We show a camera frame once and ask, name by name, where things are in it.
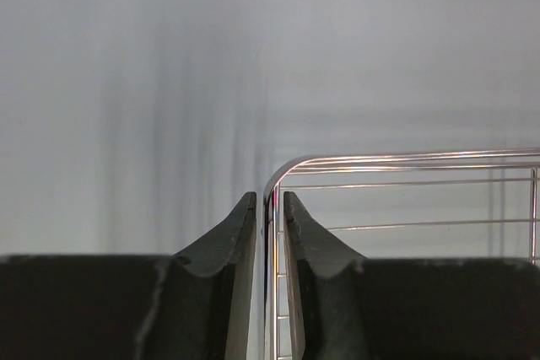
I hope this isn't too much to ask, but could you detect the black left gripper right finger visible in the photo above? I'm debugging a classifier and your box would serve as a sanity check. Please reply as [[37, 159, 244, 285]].
[[283, 191, 539, 359]]

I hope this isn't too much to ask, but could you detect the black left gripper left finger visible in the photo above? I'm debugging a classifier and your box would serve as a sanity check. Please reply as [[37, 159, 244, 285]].
[[1, 192, 257, 359]]

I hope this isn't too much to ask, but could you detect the chrome wire dish rack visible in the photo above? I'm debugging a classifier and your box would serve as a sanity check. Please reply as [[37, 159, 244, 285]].
[[262, 148, 539, 359]]

